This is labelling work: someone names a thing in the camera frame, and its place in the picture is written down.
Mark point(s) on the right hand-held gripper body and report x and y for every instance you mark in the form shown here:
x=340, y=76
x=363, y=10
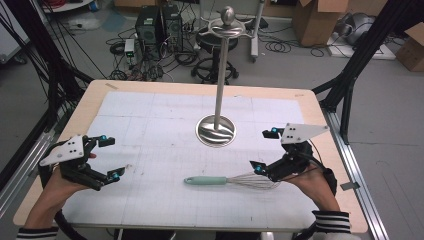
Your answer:
x=296, y=156

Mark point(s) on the black computer tower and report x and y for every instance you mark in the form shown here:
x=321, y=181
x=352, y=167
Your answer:
x=148, y=30
x=172, y=28

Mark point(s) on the white metal stand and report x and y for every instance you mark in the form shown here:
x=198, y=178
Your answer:
x=256, y=33

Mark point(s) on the grey helmet-like device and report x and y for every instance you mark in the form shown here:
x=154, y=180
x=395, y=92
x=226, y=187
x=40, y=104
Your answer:
x=356, y=28

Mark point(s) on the open cardboard box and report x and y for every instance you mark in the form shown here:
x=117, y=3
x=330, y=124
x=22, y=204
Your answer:
x=315, y=23

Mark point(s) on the small grey power box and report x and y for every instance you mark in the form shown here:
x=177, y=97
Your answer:
x=129, y=48

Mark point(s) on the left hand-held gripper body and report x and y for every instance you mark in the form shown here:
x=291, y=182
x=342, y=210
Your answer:
x=63, y=151

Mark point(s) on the black rolling stool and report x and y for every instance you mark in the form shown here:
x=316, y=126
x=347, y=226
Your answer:
x=206, y=70

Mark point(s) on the person's left hand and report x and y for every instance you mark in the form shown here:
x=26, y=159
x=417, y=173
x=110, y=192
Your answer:
x=53, y=196

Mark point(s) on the person's right hand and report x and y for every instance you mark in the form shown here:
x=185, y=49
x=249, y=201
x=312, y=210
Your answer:
x=313, y=186

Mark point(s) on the white grid mat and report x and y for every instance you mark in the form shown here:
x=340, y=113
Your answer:
x=200, y=206

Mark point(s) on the black metal frame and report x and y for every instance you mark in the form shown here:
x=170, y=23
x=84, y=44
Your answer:
x=43, y=46
x=363, y=50

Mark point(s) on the aluminium rail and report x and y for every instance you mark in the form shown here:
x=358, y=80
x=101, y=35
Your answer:
x=363, y=193
x=20, y=166

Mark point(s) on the steel utensil stand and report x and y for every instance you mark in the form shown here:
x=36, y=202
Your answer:
x=220, y=83

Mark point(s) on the closed cardboard box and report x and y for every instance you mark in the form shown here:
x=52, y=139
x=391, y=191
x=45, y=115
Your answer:
x=411, y=50

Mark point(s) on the grey tape strip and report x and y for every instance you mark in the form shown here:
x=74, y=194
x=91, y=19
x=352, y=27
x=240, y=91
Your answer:
x=350, y=186

